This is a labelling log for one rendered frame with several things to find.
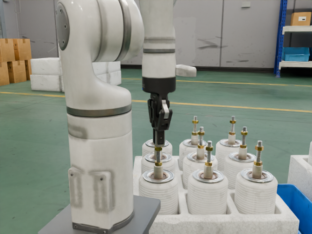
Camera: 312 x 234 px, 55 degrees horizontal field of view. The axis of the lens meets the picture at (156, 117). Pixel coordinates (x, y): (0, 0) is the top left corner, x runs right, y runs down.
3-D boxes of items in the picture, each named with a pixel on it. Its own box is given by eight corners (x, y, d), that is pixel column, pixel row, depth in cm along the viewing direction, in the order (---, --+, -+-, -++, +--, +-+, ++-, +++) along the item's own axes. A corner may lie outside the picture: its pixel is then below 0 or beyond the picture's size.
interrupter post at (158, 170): (155, 180, 70) (155, 167, 69) (152, 176, 72) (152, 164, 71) (165, 178, 71) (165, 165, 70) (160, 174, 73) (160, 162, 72)
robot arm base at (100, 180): (119, 237, 42) (115, 120, 37) (62, 226, 44) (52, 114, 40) (141, 204, 50) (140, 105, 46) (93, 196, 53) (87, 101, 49)
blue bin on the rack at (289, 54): (280, 59, 517) (281, 47, 511) (304, 60, 506) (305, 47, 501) (283, 61, 470) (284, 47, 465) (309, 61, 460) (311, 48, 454)
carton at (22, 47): (31, 59, 442) (29, 38, 435) (19, 60, 420) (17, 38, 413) (16, 59, 452) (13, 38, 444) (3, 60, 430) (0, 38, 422)
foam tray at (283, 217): (291, 287, 71) (300, 220, 66) (126, 288, 70) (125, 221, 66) (242, 201, 108) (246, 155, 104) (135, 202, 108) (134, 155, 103)
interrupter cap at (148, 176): (149, 187, 67) (149, 184, 67) (138, 174, 74) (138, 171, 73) (179, 181, 70) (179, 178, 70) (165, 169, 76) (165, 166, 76)
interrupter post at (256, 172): (258, 180, 70) (260, 167, 69) (249, 177, 72) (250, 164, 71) (263, 177, 72) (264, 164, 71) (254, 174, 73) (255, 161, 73)
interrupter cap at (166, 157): (141, 163, 80) (141, 160, 80) (148, 152, 87) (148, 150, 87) (169, 165, 79) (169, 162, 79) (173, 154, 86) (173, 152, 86)
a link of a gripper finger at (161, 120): (159, 108, 61) (155, 125, 66) (161, 115, 60) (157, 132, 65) (172, 107, 62) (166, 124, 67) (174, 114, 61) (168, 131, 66)
